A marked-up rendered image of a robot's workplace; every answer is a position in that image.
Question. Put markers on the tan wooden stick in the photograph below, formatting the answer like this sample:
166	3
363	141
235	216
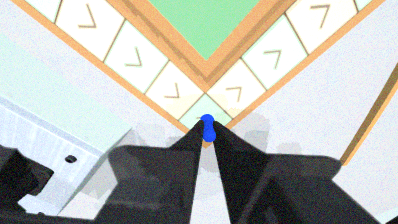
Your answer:
375	112

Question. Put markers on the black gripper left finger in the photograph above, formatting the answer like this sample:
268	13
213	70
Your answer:
179	162

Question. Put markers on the blue pawn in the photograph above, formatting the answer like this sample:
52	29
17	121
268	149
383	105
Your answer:
209	134

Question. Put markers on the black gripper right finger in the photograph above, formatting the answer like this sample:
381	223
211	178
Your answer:
245	170

